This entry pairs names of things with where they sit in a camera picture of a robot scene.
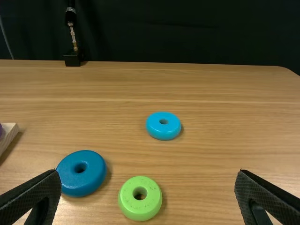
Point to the wooden peg base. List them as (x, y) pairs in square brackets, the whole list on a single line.
[(9, 136)]

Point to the black clamp stand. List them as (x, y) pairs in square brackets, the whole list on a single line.
[(71, 60)]

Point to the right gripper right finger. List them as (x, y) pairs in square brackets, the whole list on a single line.
[(257, 192)]

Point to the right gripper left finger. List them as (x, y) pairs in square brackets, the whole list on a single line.
[(37, 192)]

